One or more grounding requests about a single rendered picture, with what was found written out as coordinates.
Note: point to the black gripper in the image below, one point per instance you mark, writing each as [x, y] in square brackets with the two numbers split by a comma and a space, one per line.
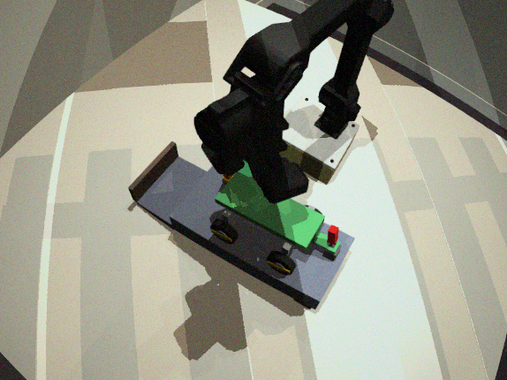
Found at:
[281, 180]

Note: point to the small green trolley with black wheels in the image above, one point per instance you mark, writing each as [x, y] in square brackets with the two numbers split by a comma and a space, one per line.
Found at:
[296, 224]

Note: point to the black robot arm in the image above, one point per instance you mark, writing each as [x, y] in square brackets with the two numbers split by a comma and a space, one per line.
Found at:
[278, 55]

